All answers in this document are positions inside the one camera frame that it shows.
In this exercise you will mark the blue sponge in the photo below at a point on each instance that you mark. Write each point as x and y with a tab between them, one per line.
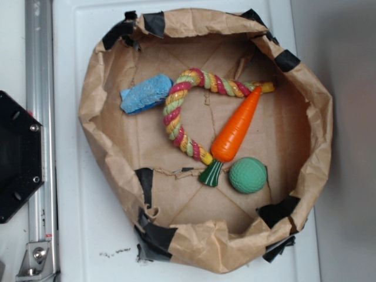
145	95

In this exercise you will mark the orange plastic carrot toy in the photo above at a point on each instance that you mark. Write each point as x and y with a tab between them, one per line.
227	143

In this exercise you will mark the green dimpled ball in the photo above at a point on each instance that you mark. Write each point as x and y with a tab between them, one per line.
248	175

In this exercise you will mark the brown paper bag bin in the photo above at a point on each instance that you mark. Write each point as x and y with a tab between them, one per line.
154	173

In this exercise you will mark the white plastic tray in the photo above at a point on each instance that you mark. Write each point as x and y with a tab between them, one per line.
96	240

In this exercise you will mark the multicolour braided rope toy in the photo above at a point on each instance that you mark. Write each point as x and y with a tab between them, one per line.
173	105

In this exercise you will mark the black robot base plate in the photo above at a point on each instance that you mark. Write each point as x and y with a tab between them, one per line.
21	156

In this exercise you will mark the aluminium extrusion rail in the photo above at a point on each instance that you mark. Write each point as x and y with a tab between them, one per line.
42	207

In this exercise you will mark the metal corner bracket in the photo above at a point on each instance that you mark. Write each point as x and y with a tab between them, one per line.
37	263

